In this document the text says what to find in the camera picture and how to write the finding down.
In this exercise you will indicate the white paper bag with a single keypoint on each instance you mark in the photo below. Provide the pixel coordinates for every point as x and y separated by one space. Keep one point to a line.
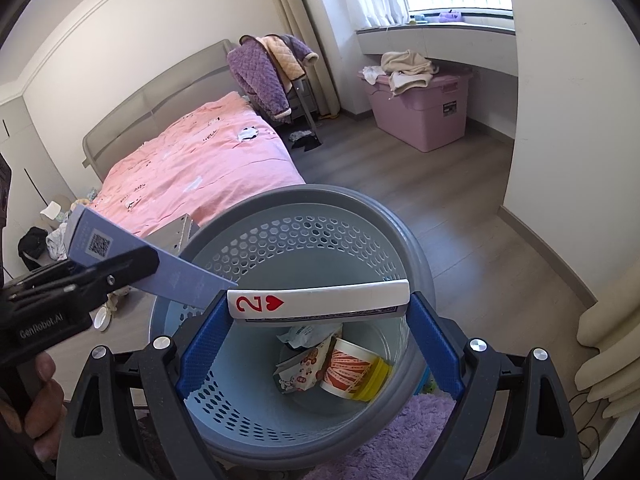
50 210

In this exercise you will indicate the purple quilted jacket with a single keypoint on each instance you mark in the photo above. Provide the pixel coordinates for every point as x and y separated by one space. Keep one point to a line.
255 75

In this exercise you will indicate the black floor cloth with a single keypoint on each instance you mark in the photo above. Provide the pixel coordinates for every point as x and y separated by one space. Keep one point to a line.
307 142

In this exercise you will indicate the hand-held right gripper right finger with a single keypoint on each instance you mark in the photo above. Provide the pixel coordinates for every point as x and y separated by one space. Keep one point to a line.
437 350

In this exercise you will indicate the grey perforated plastic basket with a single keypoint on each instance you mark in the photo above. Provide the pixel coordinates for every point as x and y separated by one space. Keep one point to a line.
300 199

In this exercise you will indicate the yellow plastic lid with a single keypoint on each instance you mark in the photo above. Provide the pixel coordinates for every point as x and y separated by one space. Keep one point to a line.
377 377

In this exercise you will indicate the grey metal stand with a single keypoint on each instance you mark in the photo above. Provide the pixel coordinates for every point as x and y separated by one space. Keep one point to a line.
305 105

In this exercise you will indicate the white cloth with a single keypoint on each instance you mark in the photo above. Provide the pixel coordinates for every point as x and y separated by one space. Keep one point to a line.
374 75

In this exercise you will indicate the pink plastic storage box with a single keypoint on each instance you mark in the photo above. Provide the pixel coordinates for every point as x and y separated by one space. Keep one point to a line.
425 120

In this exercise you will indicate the pile of light clothes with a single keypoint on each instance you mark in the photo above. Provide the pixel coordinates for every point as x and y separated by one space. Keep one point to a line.
57 240

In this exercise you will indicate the pink blanket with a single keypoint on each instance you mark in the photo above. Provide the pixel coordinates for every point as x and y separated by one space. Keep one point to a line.
200 160

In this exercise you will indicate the white window ledge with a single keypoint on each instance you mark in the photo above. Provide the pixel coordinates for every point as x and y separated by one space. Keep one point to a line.
450 40

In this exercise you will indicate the red white paper cup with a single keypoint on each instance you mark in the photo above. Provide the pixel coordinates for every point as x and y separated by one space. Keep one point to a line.
345 367

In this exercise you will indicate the light purple cardboard box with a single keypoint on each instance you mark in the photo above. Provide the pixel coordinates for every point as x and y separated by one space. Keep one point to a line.
190 280

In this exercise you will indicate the purple toy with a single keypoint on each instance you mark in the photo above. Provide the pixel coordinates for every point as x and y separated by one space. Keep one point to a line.
450 16

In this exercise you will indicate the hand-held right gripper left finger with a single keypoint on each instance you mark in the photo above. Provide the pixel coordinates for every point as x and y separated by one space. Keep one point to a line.
200 355

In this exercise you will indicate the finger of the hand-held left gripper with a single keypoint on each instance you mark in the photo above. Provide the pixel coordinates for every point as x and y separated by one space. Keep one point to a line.
70 292
100 265

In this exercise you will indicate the beige cloth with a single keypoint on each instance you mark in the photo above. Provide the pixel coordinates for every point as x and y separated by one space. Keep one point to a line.
407 67

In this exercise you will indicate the white wardrobe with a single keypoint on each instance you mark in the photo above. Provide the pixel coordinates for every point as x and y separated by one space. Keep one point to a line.
20 130

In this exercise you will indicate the cream folded quilt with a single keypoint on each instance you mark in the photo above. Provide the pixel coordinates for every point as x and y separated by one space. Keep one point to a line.
610 350

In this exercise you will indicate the yellow plush toy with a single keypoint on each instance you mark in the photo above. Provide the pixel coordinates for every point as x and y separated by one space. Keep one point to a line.
80 205

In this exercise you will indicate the playing card box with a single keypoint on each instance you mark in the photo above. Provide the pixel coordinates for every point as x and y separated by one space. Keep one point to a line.
325 300

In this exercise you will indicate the red white snack packet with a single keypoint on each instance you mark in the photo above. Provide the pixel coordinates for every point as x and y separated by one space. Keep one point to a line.
305 370

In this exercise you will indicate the green blue toy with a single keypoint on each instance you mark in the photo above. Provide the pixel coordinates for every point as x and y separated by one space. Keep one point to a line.
419 18

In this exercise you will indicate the beige curtain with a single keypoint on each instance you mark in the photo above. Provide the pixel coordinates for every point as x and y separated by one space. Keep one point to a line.
310 35

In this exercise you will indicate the white wrapper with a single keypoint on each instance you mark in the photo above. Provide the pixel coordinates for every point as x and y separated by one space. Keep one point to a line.
310 335

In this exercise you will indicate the black bag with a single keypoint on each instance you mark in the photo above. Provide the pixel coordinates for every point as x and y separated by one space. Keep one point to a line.
32 247

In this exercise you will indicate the person's left hand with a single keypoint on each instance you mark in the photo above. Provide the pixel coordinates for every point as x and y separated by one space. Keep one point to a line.
47 410

